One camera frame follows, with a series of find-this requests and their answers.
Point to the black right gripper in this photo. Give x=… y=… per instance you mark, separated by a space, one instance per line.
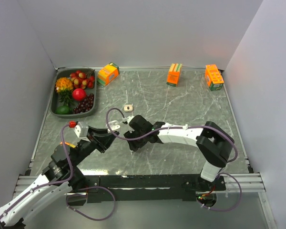
x=134 y=145

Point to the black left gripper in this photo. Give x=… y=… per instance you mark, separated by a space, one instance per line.
x=102 y=138

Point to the white earbud charging case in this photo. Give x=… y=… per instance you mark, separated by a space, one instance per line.
x=114 y=125

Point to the beige earbud charging case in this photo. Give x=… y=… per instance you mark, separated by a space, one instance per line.
x=128 y=108

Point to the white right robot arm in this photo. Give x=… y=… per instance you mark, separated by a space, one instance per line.
x=214 y=143

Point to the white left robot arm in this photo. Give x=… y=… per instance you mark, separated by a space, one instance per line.
x=59 y=177

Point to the dark purple grape bunch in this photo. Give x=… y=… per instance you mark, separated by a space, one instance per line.
x=85 y=105

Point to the orange box front left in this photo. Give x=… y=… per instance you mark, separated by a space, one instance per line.
x=69 y=144

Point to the orange box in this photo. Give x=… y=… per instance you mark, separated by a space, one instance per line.
x=69 y=144
x=213 y=77

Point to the green avocado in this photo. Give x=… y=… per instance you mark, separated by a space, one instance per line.
x=63 y=110

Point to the red apple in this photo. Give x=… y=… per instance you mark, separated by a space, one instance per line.
x=79 y=94

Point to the red yellow lychee bunch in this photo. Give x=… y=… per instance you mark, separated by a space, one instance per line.
x=83 y=79

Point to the orange yellow flower pineapple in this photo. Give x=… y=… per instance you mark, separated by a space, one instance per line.
x=64 y=89

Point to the orange sponge pack back left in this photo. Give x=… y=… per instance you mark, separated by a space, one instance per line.
x=107 y=74

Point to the orange sponge pack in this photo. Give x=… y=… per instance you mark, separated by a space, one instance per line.
x=174 y=74
x=107 y=74

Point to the orange sponge pack back middle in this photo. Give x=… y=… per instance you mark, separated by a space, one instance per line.
x=174 y=74

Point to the dark grey fruit tray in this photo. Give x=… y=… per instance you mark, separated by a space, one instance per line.
x=55 y=98

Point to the orange box back right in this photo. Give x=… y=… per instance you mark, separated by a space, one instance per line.
x=213 y=77

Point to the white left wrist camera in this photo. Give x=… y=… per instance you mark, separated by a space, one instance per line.
x=79 y=128

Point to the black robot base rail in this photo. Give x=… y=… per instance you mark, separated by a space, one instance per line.
x=147 y=187

